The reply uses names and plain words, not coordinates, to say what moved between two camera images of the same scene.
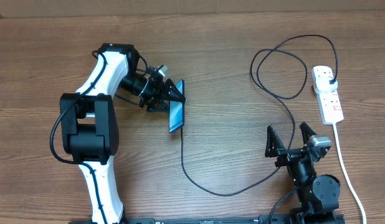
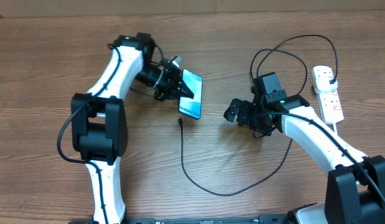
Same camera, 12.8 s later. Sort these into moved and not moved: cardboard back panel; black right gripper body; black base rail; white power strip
Moved: black right gripper body
Not moved: cardboard back panel; black base rail; white power strip
